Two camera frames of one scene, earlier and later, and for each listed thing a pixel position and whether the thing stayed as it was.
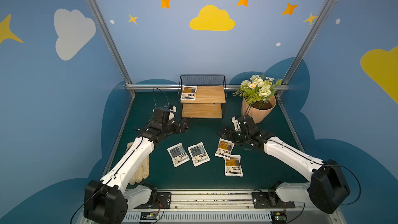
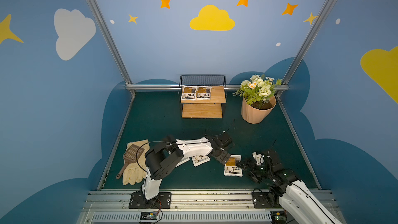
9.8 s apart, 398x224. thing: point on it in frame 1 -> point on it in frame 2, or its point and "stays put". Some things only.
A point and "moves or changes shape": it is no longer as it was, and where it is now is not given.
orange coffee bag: x=225 y=148 moves or changes shape
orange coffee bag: x=233 y=166 stays put
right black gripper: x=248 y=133 -> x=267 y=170
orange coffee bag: x=188 y=93 stays put
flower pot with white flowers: x=259 y=96 stays put
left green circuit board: x=148 y=215 stays put
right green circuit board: x=279 y=217 stays put
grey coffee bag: x=199 y=154 stays put
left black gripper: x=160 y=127 -> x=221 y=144
